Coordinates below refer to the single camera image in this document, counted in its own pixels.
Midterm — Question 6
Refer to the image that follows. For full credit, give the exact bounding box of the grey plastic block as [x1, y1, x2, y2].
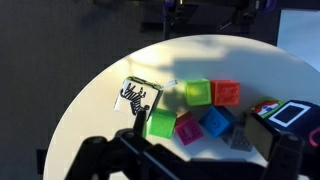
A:
[221, 123, 254, 153]

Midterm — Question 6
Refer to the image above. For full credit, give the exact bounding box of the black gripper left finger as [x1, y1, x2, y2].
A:
[64, 110, 188, 180]

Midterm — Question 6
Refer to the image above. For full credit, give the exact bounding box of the blue plastic block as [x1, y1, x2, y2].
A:
[199, 105, 238, 139]

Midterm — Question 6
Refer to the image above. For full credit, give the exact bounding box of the black soft toy block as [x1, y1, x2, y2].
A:
[268, 99, 320, 158]

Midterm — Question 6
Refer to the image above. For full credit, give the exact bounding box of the orange plastic block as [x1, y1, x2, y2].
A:
[209, 79, 241, 107]

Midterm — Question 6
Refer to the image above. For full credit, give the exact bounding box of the multicoloured soft toy block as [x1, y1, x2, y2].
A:
[249, 96, 286, 120]

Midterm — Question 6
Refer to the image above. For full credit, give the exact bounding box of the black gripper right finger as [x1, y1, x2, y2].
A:
[244, 112, 305, 180]

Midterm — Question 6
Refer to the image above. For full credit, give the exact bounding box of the magenta plastic block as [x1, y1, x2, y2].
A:
[174, 111, 205, 147]

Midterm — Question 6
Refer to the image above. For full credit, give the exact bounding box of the zebra print soft toy block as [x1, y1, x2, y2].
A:
[113, 75, 180, 117]

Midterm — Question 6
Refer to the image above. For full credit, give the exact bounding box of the blue orange bar clamp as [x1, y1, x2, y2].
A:
[162, 0, 186, 40]

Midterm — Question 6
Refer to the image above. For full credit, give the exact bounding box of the yellow-green plastic block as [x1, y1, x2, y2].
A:
[183, 78, 212, 107]

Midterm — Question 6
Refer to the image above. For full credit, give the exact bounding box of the green plastic block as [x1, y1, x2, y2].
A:
[145, 108, 178, 140]

